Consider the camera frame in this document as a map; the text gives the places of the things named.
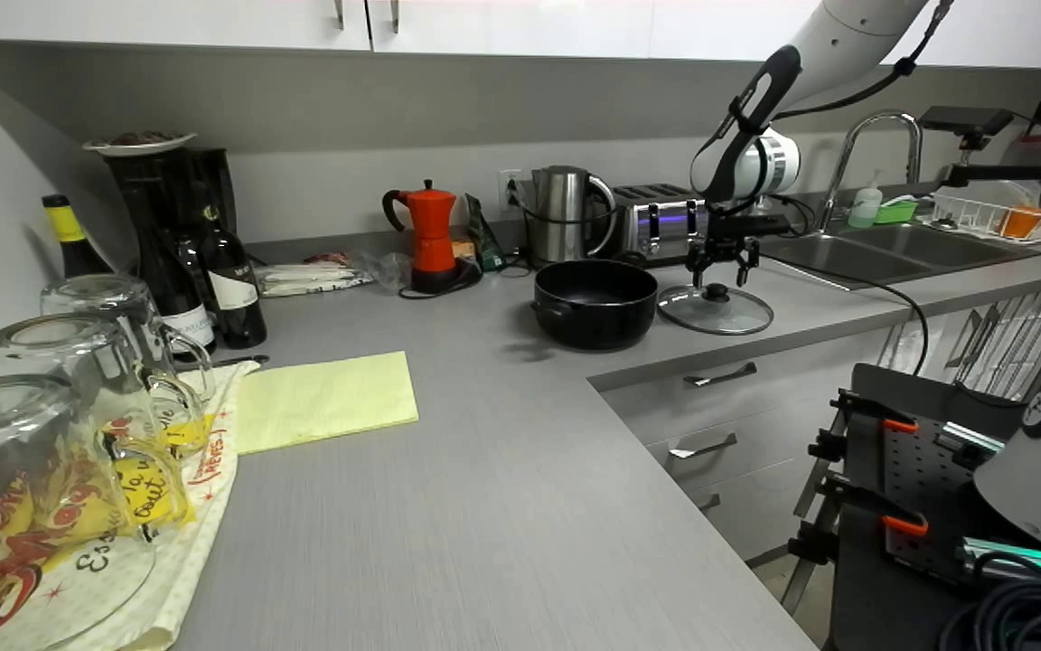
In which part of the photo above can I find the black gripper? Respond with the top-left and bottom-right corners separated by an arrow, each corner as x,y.
683,202 -> 786,289

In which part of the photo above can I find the glass lid with black knob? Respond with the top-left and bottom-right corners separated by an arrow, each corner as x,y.
653,282 -> 778,338

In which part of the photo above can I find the orange moka pot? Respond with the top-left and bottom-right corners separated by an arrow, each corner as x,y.
379,178 -> 483,297

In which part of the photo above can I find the clear drinking glass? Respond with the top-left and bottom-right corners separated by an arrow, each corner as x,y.
40,271 -> 215,411
0,314 -> 190,511
0,371 -> 173,651

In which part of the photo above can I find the stainless steel sink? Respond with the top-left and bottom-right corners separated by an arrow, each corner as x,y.
760,223 -> 1041,293

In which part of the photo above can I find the stainless steel electric kettle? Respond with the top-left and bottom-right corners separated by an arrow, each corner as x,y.
521,162 -> 620,271

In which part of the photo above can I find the green sponge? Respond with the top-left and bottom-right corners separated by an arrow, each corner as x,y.
877,190 -> 921,228

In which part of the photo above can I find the chrome faucet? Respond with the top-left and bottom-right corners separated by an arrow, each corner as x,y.
816,108 -> 928,231

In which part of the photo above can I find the black perforated clamp stand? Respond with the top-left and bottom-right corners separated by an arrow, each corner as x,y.
783,357 -> 1030,594

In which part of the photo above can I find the orange cup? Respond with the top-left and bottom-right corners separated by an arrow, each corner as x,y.
998,202 -> 1041,241

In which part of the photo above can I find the folded white cloth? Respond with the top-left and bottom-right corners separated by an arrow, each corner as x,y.
257,248 -> 374,299

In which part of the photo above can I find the yellow cloth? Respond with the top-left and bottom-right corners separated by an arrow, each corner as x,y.
226,348 -> 424,459

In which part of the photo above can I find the black coffee machine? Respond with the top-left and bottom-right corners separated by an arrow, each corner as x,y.
97,140 -> 269,354

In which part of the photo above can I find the upside-down drinking glasses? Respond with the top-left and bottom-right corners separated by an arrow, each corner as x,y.
0,357 -> 265,651

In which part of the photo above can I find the dark wine bottle yellow cap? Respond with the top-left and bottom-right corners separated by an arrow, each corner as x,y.
40,190 -> 114,282

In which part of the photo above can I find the metal drawer handle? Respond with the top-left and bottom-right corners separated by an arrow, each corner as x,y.
665,431 -> 740,466
683,357 -> 761,389

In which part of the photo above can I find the black pot with loop handles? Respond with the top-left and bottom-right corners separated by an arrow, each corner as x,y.
530,258 -> 661,354

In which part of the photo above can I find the black camera on mount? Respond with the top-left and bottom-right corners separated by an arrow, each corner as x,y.
915,100 -> 1020,154

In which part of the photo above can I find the dark cable bundle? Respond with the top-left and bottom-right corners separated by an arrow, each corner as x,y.
934,574 -> 1041,651

